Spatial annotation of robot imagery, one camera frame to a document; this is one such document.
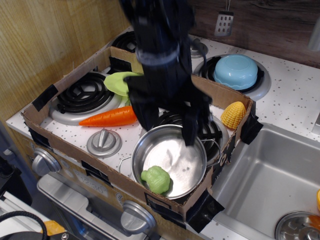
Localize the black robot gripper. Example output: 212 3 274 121
124 53 211 146

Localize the green toy broccoli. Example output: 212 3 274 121
140 165 171 194

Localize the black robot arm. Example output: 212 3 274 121
120 0 211 146

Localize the silver metal pan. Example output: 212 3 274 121
128 124 222 200

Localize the orange toy carrot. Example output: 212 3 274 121
79 106 137 127

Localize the front right black burner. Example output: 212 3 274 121
139 107 230 166

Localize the black burner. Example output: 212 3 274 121
49 71 123 126
108 31 137 53
139 107 230 166
193 55 271 101

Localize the back right black burner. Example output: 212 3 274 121
193 55 271 101

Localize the yellow toy corn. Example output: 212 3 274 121
220 101 247 130

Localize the light green plastic plate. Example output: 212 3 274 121
103 71 143 97

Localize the silver stove knob front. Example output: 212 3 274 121
86 129 122 158

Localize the light blue plastic bowl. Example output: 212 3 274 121
213 54 258 91

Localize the front left black burner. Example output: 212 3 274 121
49 71 123 126

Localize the back left black burner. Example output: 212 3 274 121
108 31 137 53

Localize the silver oven knob right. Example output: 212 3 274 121
120 200 157 235

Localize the silver oven knob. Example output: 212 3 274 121
120 200 157 235
31 147 62 177

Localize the silver hanging spatula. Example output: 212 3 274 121
214 0 234 37

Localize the silver sink basin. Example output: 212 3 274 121
212 123 320 240

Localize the silver oven knob left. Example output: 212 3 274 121
31 147 62 177

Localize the orange yellow cloth piece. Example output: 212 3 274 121
43 220 66 236

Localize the orange toy in sink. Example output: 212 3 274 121
308 189 320 230

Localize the silver oven door handle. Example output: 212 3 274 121
37 174 151 240

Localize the black cable bottom left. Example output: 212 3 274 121
0 210 48 240

